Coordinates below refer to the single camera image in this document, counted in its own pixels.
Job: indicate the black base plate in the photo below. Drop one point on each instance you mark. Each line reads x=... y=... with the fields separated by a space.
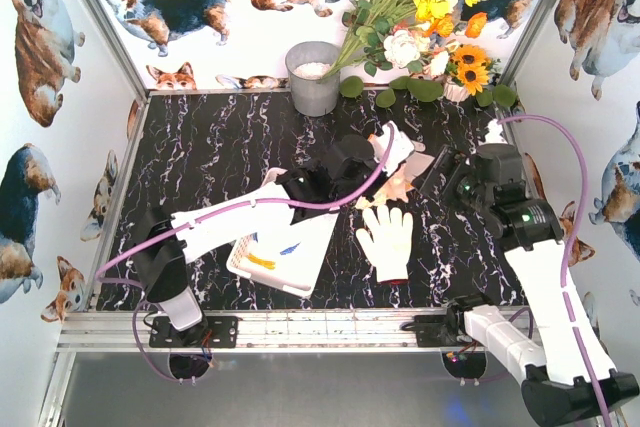
x=213 y=331
x=440 y=329

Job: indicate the orange dotted white glove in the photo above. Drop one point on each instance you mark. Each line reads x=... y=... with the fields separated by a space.
x=393 y=190

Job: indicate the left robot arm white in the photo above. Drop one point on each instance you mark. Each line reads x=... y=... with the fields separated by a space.
x=164 y=244

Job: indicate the white glove orange cuff top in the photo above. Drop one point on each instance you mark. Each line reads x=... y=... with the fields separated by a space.
x=414 y=165

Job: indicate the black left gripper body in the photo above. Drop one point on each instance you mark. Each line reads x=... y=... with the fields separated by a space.
x=368 y=158

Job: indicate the cream inside-out glove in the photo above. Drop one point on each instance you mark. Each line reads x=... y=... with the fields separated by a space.
x=386 y=241

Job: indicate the grey metal bucket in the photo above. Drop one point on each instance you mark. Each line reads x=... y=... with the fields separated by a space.
x=314 y=86

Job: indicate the artificial flower bouquet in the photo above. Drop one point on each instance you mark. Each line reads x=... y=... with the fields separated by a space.
x=433 y=40

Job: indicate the white storage basket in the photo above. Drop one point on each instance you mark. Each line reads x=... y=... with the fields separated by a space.
x=272 y=250

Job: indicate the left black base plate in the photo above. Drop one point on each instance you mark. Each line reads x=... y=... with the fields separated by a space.
x=213 y=331

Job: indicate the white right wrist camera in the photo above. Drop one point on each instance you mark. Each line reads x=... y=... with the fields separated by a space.
x=494 y=134

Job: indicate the small white flower pot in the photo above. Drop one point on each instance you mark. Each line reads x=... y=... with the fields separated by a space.
x=454 y=92

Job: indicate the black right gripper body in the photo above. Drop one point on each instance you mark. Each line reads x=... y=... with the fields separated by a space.
x=439 y=175

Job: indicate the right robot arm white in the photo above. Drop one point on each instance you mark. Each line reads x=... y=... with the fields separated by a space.
x=566 y=376

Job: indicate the blue dotted white glove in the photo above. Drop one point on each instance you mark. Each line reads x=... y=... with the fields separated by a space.
x=260 y=254
x=290 y=249

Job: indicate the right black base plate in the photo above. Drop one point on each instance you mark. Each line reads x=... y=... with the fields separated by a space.
x=440 y=329

